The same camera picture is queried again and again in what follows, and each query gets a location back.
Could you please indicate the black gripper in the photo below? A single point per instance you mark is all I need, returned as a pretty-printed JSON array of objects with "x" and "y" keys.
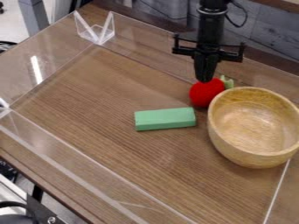
[{"x": 212, "y": 51}]

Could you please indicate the red plush fruit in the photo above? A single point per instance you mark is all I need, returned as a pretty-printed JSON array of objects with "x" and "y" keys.
[{"x": 203, "y": 92}]

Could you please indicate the wooden bowl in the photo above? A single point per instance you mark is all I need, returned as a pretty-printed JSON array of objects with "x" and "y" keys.
[{"x": 254, "y": 127}]

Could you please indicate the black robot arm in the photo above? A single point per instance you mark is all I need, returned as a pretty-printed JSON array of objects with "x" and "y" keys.
[{"x": 212, "y": 12}]

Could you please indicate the green rectangular block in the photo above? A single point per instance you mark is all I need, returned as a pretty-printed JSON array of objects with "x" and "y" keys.
[{"x": 164, "y": 119}]

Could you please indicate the clear acrylic tray wall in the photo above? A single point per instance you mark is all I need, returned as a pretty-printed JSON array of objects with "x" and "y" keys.
[{"x": 72, "y": 84}]

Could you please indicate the grey table leg post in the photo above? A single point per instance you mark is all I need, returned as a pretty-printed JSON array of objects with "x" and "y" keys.
[{"x": 33, "y": 15}]

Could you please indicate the black clamp bracket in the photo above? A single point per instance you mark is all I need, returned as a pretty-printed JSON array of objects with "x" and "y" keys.
[{"x": 24, "y": 210}]

